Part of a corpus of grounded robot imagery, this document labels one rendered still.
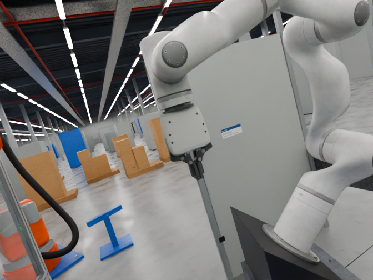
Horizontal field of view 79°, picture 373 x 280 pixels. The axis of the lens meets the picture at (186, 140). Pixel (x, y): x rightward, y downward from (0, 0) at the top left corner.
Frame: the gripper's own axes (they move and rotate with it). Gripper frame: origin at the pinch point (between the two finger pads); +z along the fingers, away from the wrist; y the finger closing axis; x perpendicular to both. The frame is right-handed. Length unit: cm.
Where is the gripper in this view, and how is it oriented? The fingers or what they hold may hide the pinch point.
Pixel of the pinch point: (196, 170)
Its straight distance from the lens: 55.0
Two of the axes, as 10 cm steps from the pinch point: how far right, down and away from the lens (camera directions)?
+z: 2.9, 9.5, 1.3
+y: -9.1, 3.1, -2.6
